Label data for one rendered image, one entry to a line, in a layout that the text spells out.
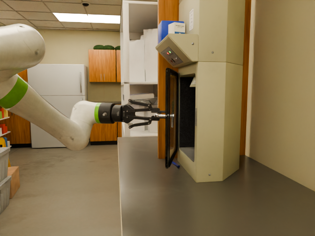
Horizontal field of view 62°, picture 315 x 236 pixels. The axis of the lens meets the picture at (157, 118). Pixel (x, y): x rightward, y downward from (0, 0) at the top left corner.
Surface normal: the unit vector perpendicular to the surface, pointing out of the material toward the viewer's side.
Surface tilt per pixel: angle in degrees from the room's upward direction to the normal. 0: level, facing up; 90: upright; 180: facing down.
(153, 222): 0
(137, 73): 93
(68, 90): 90
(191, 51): 90
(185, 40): 90
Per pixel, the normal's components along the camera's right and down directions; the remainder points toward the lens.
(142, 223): 0.00, -0.99
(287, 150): -0.99, 0.02
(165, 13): 0.16, 0.11
